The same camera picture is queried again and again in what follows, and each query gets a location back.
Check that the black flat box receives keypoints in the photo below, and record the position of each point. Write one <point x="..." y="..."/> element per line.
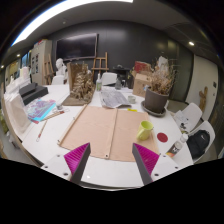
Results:
<point x="33" y="92"/>

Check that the wall-mounted black screen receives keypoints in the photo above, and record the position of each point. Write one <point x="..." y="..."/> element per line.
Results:
<point x="76" y="46"/>

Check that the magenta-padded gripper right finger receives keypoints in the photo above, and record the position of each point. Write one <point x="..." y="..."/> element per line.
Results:
<point x="145" y="160"/>

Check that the small grey cup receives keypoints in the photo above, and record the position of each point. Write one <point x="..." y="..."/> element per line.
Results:
<point x="132" y="99"/>

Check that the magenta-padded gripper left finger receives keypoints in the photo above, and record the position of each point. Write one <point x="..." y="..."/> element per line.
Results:
<point x="77" y="159"/>

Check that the potted dried plant grey pot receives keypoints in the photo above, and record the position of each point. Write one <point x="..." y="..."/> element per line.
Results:
<point x="158" y="90"/>

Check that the clear spray bottle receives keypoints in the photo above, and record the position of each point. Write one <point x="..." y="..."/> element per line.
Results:
<point x="99" y="83"/>

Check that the colourful painted picture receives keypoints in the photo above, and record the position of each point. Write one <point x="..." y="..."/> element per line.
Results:
<point x="40" y="109"/>

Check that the clear drink bottle white cap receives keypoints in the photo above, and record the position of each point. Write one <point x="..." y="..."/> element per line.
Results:
<point x="176" y="146"/>

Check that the wooden easel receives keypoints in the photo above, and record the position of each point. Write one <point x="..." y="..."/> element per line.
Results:
<point x="100" y="64"/>

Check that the cardboard box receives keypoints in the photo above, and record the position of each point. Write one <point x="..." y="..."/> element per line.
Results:
<point x="140" y="84"/>

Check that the wooden paintbrush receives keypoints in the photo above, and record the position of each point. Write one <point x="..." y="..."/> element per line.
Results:
<point x="42" y="130"/>

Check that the tan cloth mat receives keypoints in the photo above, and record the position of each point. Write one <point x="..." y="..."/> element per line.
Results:
<point x="106" y="132"/>

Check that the yellow-green mug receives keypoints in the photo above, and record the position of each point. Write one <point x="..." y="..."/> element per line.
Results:
<point x="144" y="130"/>

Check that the flat round red coaster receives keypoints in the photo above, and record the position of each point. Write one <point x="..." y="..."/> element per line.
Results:
<point x="162" y="137"/>

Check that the brown wooden sculpture model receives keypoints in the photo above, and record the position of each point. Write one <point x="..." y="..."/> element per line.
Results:
<point x="80" y="85"/>

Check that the black backpack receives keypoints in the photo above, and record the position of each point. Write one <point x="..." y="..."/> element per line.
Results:
<point x="198" y="142"/>

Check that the white plaster bust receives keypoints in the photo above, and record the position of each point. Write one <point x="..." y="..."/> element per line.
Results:
<point x="60" y="67"/>

